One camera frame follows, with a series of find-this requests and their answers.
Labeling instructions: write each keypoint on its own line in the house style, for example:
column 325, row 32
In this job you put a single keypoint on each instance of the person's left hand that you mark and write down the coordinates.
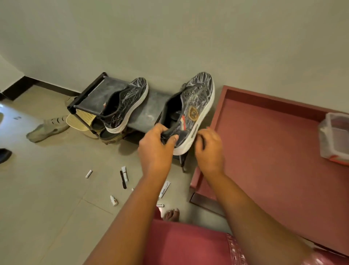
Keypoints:
column 154, row 155

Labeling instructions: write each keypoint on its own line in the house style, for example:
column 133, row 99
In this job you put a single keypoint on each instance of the person's right hand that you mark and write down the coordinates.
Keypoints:
column 210, row 153

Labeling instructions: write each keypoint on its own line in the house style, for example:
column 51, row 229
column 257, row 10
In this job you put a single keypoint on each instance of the small tubes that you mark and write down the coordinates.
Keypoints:
column 164, row 189

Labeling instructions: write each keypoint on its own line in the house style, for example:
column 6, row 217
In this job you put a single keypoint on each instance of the black shoe rack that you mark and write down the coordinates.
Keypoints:
column 147, row 112

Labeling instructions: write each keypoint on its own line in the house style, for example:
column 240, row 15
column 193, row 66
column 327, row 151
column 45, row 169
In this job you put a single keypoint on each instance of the dark grey sneaker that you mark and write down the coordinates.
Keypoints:
column 128, row 103
column 196, row 103

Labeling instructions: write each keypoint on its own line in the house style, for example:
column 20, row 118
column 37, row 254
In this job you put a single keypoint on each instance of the white dropper bottle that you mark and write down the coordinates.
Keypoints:
column 114, row 200

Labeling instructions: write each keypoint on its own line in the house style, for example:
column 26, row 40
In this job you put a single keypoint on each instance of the red tray table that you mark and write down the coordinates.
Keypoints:
column 272, row 163

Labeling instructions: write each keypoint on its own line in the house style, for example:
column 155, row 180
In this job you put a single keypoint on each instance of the clear plastic box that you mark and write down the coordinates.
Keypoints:
column 338, row 136

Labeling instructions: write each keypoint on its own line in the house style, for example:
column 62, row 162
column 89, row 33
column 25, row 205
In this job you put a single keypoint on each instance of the person's right forearm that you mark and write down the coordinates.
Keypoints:
column 250, row 226

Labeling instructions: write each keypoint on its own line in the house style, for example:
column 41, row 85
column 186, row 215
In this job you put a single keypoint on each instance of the person's left forearm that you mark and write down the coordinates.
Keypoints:
column 131, row 224

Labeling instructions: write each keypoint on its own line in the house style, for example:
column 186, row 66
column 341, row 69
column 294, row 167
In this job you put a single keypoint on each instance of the person's left foot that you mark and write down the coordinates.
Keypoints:
column 170, row 215

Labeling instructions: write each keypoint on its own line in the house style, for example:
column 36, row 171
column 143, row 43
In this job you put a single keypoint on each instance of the black shoe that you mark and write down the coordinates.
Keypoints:
column 4, row 155

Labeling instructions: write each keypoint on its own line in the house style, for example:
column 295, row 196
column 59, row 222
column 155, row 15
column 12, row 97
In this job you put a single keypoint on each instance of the olive brown sandal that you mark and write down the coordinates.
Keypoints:
column 109, row 136

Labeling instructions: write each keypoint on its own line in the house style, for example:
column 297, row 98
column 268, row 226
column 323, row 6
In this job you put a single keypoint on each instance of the beige slipper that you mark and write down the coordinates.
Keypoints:
column 81, row 120

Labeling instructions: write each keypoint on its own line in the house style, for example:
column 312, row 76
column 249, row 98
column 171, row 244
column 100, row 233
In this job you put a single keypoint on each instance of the pink embroidered tunic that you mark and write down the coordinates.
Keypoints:
column 185, row 245

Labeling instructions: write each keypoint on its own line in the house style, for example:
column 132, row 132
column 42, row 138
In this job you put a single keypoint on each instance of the grey green clog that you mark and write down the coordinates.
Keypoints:
column 46, row 128
column 71, row 101

